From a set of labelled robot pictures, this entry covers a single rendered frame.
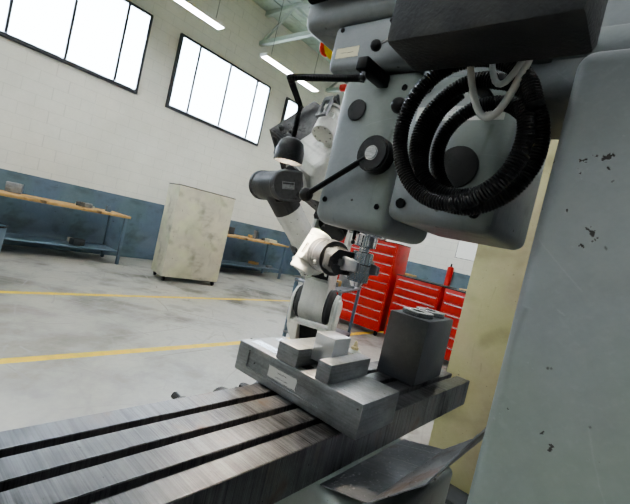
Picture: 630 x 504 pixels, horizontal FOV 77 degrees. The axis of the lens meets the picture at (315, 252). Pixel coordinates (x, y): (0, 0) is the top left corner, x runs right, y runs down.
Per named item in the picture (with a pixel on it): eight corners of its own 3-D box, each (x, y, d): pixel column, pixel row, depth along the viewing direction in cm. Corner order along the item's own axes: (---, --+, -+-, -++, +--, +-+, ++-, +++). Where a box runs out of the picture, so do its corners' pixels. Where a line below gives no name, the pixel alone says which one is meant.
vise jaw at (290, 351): (275, 357, 86) (279, 339, 86) (317, 351, 97) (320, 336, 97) (295, 368, 82) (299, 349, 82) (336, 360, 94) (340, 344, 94)
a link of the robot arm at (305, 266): (323, 232, 100) (303, 227, 110) (301, 268, 98) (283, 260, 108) (353, 254, 105) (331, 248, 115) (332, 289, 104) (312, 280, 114)
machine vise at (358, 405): (233, 367, 93) (243, 322, 93) (277, 361, 105) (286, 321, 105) (354, 441, 72) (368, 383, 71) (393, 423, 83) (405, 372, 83)
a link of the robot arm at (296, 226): (297, 266, 142) (268, 214, 132) (328, 249, 143) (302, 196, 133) (304, 281, 132) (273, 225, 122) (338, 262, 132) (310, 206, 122)
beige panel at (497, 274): (401, 476, 236) (495, 95, 227) (428, 457, 267) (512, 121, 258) (490, 532, 203) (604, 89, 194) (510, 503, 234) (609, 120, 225)
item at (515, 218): (381, 216, 72) (415, 75, 71) (434, 236, 91) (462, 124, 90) (488, 234, 60) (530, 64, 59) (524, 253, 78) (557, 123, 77)
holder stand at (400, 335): (375, 370, 117) (391, 305, 116) (405, 361, 134) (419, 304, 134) (413, 387, 110) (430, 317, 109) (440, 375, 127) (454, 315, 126)
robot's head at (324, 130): (314, 147, 122) (310, 124, 114) (325, 125, 127) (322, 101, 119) (334, 150, 120) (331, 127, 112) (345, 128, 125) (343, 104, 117)
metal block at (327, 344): (310, 358, 85) (316, 331, 85) (326, 355, 90) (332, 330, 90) (329, 367, 82) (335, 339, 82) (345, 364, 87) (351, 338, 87)
